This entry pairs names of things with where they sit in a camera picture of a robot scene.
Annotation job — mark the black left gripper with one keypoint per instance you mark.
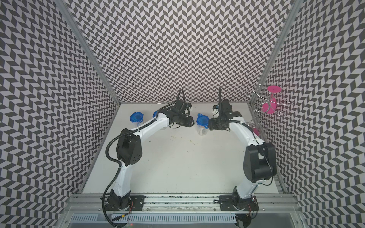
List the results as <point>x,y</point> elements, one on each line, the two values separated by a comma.
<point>188,123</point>

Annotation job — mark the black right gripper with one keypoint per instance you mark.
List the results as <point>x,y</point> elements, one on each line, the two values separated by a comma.
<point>212,125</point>

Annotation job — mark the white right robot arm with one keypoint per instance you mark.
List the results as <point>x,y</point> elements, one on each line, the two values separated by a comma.
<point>259,162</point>

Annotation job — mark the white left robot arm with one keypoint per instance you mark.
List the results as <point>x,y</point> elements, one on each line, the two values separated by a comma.
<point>126,149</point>

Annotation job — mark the aluminium front rail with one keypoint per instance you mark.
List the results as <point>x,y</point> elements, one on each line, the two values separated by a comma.
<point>185,211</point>

